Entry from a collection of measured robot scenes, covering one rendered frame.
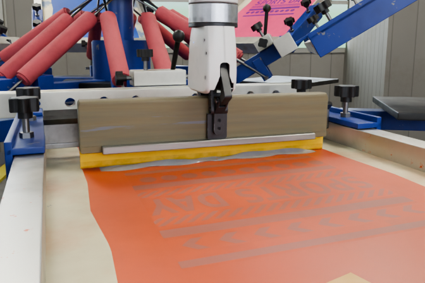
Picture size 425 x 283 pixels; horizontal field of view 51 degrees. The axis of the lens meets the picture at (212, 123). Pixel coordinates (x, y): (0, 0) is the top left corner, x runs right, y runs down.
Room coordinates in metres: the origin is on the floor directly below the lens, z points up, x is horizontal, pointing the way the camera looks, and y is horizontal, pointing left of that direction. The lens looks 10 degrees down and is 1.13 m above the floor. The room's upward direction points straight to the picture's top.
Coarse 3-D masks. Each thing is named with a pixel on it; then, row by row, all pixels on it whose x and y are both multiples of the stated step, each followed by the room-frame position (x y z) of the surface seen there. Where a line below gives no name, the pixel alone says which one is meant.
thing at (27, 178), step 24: (360, 144) 0.75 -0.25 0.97; (384, 144) 0.70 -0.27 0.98; (408, 144) 0.65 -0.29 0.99; (24, 168) 0.51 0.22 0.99; (24, 192) 0.43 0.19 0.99; (0, 216) 0.36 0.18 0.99; (24, 216) 0.36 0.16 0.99; (0, 240) 0.32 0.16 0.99; (24, 240) 0.32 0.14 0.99; (0, 264) 0.28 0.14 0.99; (24, 264) 0.28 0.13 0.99
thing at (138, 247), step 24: (96, 168) 0.64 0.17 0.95; (144, 168) 0.64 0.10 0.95; (168, 168) 0.64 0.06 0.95; (96, 192) 0.53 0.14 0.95; (120, 192) 0.53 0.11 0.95; (96, 216) 0.45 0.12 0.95; (120, 216) 0.45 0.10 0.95; (144, 216) 0.45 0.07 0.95; (120, 240) 0.39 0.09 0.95; (144, 240) 0.39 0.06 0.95; (120, 264) 0.35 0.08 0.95; (144, 264) 0.35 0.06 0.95; (168, 264) 0.35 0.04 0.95; (240, 264) 0.35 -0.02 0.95; (264, 264) 0.35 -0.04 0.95; (288, 264) 0.35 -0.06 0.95; (312, 264) 0.35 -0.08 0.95; (336, 264) 0.35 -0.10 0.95; (360, 264) 0.35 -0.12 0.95
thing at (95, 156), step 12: (252, 144) 0.72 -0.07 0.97; (264, 144) 0.72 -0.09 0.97; (276, 144) 0.73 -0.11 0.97; (288, 144) 0.74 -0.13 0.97; (300, 144) 0.75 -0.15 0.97; (84, 156) 0.62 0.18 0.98; (96, 156) 0.63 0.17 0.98; (108, 156) 0.64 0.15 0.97; (120, 156) 0.64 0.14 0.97; (132, 156) 0.65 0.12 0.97; (144, 156) 0.65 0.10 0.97
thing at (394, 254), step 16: (224, 160) 0.68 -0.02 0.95; (240, 160) 0.68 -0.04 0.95; (320, 160) 0.68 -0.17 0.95; (336, 160) 0.68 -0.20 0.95; (352, 160) 0.68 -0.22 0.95; (368, 176) 0.60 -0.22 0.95; (384, 176) 0.60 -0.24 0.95; (400, 176) 0.60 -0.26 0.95; (400, 192) 0.53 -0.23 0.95; (416, 192) 0.53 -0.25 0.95; (368, 240) 0.39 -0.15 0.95; (384, 240) 0.39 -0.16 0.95; (400, 240) 0.39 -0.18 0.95; (416, 240) 0.39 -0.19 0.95; (368, 256) 0.36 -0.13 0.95; (384, 256) 0.36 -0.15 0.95; (400, 256) 0.36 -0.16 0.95; (416, 256) 0.36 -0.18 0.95; (384, 272) 0.33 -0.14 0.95; (400, 272) 0.33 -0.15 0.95; (416, 272) 0.33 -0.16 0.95
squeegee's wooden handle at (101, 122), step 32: (192, 96) 0.69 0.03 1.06; (256, 96) 0.71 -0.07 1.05; (288, 96) 0.73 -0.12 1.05; (320, 96) 0.75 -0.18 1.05; (96, 128) 0.62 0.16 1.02; (128, 128) 0.64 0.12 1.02; (160, 128) 0.65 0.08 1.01; (192, 128) 0.67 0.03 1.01; (256, 128) 0.71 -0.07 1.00; (288, 128) 0.73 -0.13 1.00; (320, 128) 0.75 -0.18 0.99
